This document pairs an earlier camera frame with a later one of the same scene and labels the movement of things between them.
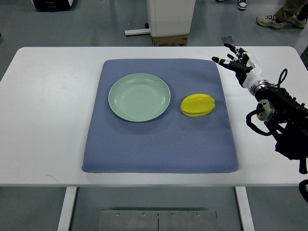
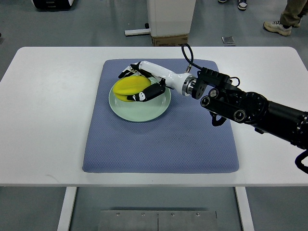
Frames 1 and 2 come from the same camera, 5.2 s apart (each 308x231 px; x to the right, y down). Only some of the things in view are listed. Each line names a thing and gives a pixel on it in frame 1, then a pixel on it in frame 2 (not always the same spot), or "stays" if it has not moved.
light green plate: x=139 y=97 stays
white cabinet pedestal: x=167 y=17 stays
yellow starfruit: x=197 y=105 -> x=129 y=85
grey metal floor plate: x=157 y=220 stays
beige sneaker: x=269 y=21 -> x=276 y=27
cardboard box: x=171 y=41 stays
